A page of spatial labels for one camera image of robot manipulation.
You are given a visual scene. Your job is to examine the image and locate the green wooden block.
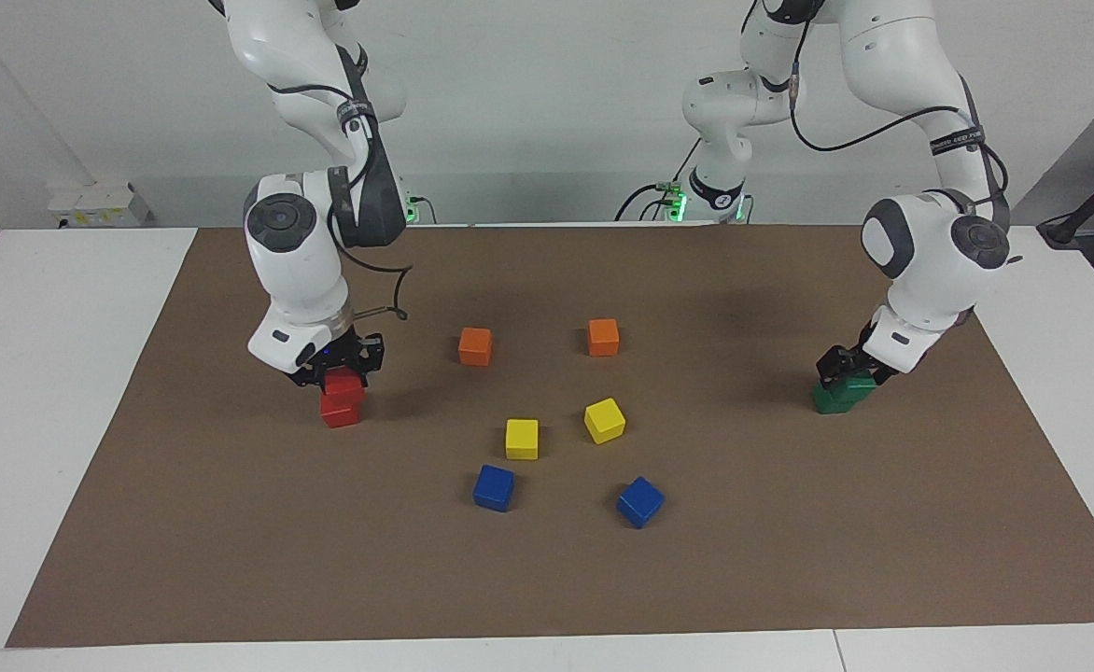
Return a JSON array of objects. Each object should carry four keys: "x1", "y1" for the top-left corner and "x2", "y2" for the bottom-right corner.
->
[
  {"x1": 830, "y1": 371, "x2": 878, "y2": 404},
  {"x1": 810, "y1": 381, "x2": 863, "y2": 416}
]

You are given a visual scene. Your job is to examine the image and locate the yellow wooden block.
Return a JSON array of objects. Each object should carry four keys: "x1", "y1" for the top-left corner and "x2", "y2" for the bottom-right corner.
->
[
  {"x1": 505, "y1": 418, "x2": 541, "y2": 461},
  {"x1": 583, "y1": 398, "x2": 627, "y2": 445}
]

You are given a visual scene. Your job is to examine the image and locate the blue wooden block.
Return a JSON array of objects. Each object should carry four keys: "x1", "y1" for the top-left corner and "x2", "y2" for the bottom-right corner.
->
[
  {"x1": 616, "y1": 476, "x2": 666, "y2": 530},
  {"x1": 472, "y1": 464, "x2": 516, "y2": 513}
]

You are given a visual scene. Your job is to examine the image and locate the green-lit connector box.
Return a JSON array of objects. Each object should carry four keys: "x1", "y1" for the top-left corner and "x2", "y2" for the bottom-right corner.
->
[{"x1": 654, "y1": 180, "x2": 690, "y2": 222}]

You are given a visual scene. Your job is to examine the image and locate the black stand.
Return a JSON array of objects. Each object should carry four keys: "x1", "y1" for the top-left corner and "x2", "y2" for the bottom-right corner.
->
[{"x1": 1037, "y1": 147, "x2": 1094, "y2": 249}]

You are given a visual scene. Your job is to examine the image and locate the white power strip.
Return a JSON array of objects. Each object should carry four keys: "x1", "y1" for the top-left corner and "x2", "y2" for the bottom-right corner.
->
[{"x1": 48, "y1": 182, "x2": 151, "y2": 230}]

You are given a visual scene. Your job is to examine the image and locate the brown table mat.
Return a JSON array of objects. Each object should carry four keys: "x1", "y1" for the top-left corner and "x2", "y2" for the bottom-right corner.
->
[{"x1": 6, "y1": 224, "x2": 1094, "y2": 649}]

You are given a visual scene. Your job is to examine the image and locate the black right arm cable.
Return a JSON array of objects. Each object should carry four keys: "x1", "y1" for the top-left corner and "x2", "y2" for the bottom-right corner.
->
[{"x1": 267, "y1": 82, "x2": 414, "y2": 323}]

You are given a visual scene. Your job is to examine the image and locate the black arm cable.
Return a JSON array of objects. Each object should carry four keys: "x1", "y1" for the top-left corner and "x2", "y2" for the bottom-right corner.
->
[
  {"x1": 783, "y1": 19, "x2": 1011, "y2": 197},
  {"x1": 267, "y1": 82, "x2": 414, "y2": 323}
]

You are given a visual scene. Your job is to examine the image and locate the black base cables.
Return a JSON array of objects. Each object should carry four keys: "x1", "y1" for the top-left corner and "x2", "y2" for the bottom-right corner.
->
[{"x1": 614, "y1": 138, "x2": 702, "y2": 222}]

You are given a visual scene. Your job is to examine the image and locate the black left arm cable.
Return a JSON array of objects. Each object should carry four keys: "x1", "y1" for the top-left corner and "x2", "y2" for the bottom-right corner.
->
[{"x1": 783, "y1": 19, "x2": 1011, "y2": 197}]

